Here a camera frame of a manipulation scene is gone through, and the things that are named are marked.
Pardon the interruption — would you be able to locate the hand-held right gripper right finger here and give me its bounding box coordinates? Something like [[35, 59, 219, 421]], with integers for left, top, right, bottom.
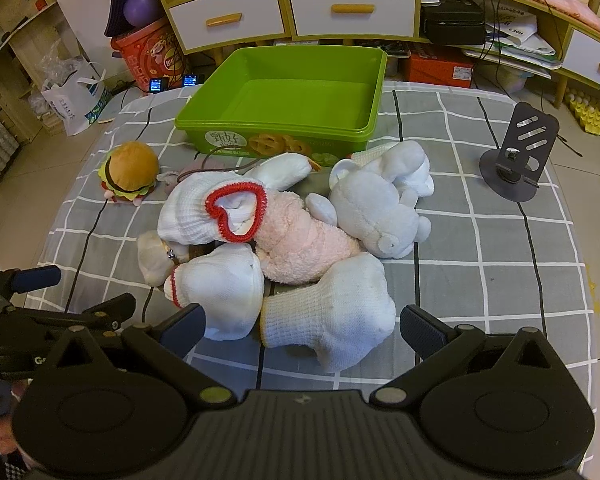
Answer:
[[369, 304, 556, 407]]

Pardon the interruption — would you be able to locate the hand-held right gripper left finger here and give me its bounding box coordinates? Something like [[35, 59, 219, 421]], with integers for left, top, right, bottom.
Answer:
[[47, 304, 240, 408]]

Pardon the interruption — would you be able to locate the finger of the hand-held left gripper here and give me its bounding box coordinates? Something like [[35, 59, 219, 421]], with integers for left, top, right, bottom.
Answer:
[[0, 265, 62, 306], [7, 294, 137, 335]]

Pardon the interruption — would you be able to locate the beige dog plush toy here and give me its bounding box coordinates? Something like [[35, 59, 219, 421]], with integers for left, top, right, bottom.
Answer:
[[136, 230, 201, 286]]

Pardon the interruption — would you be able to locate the pink plush toy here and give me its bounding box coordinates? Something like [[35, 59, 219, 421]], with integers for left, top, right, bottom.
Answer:
[[252, 190, 363, 286]]

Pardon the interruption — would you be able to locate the white bear plush toy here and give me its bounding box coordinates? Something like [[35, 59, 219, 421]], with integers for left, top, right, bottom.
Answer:
[[305, 141, 435, 259]]

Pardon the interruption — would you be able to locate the hamburger plush toy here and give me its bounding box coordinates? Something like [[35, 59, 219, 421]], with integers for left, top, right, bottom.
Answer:
[[99, 141, 160, 207]]

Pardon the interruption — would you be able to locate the mauve plush toy brown cord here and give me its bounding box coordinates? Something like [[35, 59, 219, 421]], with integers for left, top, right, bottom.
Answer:
[[156, 154, 261, 186]]

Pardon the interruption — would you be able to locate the green plastic box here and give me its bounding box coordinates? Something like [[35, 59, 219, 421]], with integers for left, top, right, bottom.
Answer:
[[174, 46, 388, 157]]

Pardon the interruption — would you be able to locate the grey checked cloth desktop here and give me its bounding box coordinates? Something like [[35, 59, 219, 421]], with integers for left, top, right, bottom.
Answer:
[[22, 80, 600, 411]]

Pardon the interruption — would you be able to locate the white plastic bag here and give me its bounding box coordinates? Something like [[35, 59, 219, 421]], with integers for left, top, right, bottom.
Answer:
[[40, 55, 112, 137]]

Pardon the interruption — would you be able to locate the black phone stand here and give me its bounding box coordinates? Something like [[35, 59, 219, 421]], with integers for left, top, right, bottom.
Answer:
[[479, 101, 561, 203]]

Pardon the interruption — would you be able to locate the light wooden shelf unit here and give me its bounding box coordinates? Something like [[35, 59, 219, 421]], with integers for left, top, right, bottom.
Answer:
[[0, 0, 88, 181]]

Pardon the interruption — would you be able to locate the orange cardboard box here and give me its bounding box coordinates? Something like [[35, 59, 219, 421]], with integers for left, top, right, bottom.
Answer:
[[405, 50, 476, 88]]

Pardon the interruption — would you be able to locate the yellow egg tray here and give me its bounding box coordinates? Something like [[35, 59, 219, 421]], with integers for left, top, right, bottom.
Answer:
[[565, 85, 600, 143]]

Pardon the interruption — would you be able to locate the dark purple hat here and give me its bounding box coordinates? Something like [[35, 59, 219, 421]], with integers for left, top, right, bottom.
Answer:
[[104, 0, 153, 38]]

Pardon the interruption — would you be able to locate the purple ball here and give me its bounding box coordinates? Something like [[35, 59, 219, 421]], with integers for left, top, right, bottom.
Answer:
[[124, 0, 163, 28]]

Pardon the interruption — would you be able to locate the pile of white papers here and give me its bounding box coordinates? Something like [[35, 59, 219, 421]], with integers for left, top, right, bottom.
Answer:
[[462, 7, 563, 68]]

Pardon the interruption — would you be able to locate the black printer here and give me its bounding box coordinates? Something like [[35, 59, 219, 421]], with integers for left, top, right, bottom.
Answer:
[[420, 0, 488, 46]]

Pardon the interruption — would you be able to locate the yellow wooden cabinet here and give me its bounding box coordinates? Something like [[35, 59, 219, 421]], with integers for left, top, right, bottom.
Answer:
[[145, 0, 600, 111]]

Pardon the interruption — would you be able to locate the black cable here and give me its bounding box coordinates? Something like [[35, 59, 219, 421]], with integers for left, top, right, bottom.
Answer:
[[470, 0, 511, 93]]

